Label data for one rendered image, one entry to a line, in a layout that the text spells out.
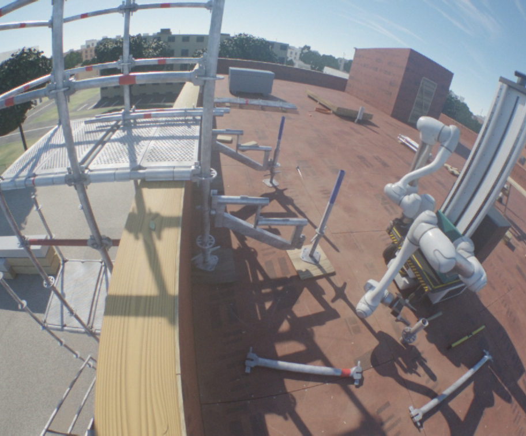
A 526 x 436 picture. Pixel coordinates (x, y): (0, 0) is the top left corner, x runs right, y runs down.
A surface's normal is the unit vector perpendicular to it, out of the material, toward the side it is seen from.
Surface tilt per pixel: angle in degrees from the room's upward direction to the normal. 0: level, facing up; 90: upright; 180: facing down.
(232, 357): 0
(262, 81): 90
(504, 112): 90
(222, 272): 0
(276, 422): 0
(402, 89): 90
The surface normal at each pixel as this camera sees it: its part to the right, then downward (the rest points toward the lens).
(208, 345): 0.14, -0.76
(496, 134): -0.97, 0.00
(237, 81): 0.20, 0.64
